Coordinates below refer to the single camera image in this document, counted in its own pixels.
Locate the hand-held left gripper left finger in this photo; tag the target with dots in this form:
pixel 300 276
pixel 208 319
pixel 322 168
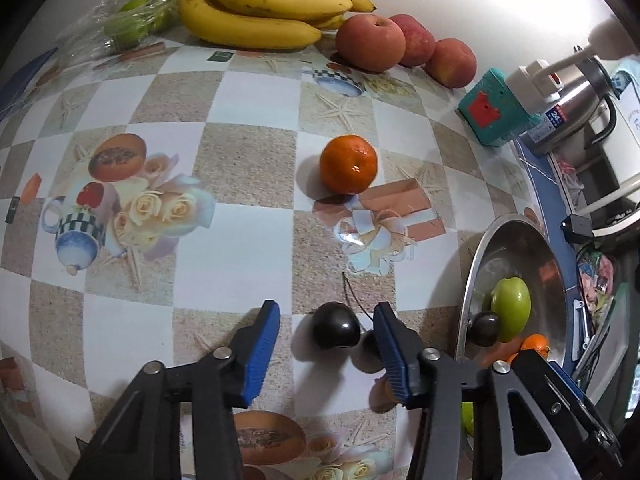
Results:
pixel 260 355

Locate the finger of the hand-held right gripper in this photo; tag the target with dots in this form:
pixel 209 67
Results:
pixel 575 410

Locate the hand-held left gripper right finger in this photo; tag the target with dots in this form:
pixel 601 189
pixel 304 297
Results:
pixel 392 355

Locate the dark cherry with stem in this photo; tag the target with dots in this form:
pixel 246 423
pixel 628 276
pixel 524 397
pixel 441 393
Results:
pixel 336 332
pixel 369 346

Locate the orange mandarin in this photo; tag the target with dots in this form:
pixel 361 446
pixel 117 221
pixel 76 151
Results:
pixel 348 164
pixel 536 343

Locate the round metal plate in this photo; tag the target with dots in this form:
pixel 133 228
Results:
pixel 520 255

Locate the small yellow kumquat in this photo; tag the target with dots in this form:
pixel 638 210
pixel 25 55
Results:
pixel 387 389

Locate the grey flat tray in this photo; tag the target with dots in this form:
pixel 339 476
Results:
pixel 612 340

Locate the colourful printed packet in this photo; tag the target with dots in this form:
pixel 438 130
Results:
pixel 595 272

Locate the black power adapter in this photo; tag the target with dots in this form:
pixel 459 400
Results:
pixel 577 226

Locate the teal box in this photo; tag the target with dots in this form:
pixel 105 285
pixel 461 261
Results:
pixel 492 107

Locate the white appliance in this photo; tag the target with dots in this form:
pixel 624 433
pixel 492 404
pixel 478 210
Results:
pixel 625 145

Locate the red apple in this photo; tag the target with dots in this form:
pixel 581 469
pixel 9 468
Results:
pixel 370 42
pixel 451 62
pixel 417 40

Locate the stainless steel kettle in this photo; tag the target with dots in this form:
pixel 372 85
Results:
pixel 575 105

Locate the yellow banana bunch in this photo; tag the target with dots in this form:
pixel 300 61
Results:
pixel 250 32

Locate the clear plastic fruit container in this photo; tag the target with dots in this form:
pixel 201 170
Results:
pixel 85 35

